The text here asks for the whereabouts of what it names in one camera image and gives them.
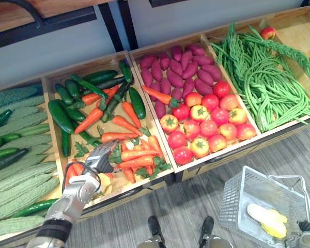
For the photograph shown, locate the purple sweet potato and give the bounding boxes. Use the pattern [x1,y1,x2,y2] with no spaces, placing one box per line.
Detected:
[139,54,159,69]
[140,67,154,88]
[201,64,223,82]
[170,87,183,102]
[149,81,161,102]
[160,77,172,96]
[180,50,193,72]
[154,100,167,120]
[194,78,214,97]
[158,51,171,71]
[150,59,164,82]
[170,45,183,63]
[184,43,206,56]
[181,77,195,99]
[192,54,215,66]
[181,60,199,80]
[166,69,184,89]
[196,69,214,87]
[168,59,184,78]

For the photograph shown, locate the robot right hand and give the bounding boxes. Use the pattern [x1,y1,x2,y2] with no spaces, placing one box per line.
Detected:
[291,220,310,248]

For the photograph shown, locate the green leaf sprig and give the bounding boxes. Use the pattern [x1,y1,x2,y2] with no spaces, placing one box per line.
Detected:
[73,141,90,159]

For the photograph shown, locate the white vegetable piece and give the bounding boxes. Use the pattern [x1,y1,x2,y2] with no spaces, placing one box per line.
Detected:
[246,203,288,228]

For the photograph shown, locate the loose green long bean bunch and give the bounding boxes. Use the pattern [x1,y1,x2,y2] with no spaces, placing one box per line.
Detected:
[209,33,310,134]

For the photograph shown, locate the robot right leg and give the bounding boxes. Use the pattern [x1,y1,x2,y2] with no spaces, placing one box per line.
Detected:
[197,215,235,248]

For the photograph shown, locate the yellow vegetable piece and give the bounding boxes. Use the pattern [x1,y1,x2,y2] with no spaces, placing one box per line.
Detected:
[260,221,288,239]

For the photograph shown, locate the wooden crate of fruit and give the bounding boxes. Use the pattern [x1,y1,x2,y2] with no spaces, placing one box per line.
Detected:
[259,5,310,97]

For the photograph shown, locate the clear plastic shopping basket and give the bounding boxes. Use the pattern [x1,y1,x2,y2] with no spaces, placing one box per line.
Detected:
[218,165,310,248]

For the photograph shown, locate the wooden crate of tomatoes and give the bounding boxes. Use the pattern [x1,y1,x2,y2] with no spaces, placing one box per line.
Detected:
[128,33,262,174]

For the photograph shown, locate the wooden shelf board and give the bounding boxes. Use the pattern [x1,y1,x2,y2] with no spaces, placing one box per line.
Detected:
[0,0,114,37]

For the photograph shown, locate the pale yellow vegetable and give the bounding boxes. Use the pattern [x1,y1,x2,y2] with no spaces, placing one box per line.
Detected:
[96,172,114,196]

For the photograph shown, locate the dark green bitter melon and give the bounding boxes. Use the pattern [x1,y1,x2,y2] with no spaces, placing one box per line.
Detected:
[0,83,43,111]

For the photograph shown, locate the robot left leg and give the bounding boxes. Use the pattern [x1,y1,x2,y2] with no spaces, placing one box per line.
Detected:
[137,215,167,248]

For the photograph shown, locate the dark green cucumber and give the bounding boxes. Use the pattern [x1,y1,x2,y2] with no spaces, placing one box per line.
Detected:
[101,82,130,123]
[0,148,29,176]
[95,76,128,90]
[71,120,102,148]

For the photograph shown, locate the wooden crate of bitter melons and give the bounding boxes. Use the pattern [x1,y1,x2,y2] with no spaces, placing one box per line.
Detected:
[0,76,68,246]

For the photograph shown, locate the red tomato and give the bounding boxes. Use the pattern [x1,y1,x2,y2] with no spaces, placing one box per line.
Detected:
[183,119,201,141]
[212,80,231,99]
[190,137,210,159]
[208,134,228,153]
[172,103,191,121]
[160,114,179,134]
[219,94,239,111]
[167,130,188,150]
[189,104,209,123]
[210,107,229,127]
[236,122,257,141]
[218,122,238,142]
[199,119,219,138]
[173,146,194,166]
[201,94,220,112]
[183,91,203,108]
[228,107,247,127]

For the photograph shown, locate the wooden crate of long beans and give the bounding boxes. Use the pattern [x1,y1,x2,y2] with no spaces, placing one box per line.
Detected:
[203,17,310,134]

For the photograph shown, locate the wooden crate of carrots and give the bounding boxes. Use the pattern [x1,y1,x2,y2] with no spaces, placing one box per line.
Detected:
[42,50,175,210]

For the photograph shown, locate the robot leg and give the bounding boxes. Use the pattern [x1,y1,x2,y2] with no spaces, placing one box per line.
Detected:
[137,215,167,248]
[197,215,235,248]

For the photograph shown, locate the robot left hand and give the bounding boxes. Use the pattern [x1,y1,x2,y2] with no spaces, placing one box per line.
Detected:
[84,140,119,174]

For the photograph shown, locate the braided green long beans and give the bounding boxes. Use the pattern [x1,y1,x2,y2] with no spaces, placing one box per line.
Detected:
[249,25,310,91]
[223,21,249,87]

